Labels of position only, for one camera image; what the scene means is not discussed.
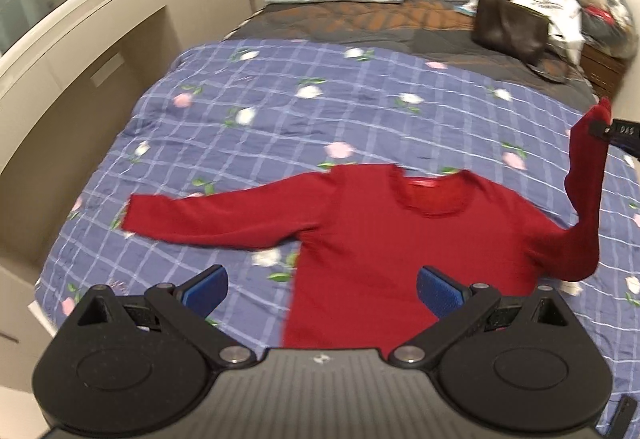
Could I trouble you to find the red long sleeve sweater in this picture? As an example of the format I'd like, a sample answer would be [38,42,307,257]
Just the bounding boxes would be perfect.
[122,100,611,352]

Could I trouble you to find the pile of clothes on nightstand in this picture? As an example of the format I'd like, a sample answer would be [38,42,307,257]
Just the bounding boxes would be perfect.
[577,0,639,60]

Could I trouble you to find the wooden nightstand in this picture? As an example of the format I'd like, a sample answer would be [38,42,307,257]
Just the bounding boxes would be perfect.
[580,44,629,101]

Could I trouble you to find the dark brown leather handbag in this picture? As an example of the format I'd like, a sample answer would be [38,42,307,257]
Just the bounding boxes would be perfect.
[471,0,550,66]

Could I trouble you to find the blue plaid floral quilt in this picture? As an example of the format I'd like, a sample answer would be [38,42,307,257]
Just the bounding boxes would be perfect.
[36,40,639,425]

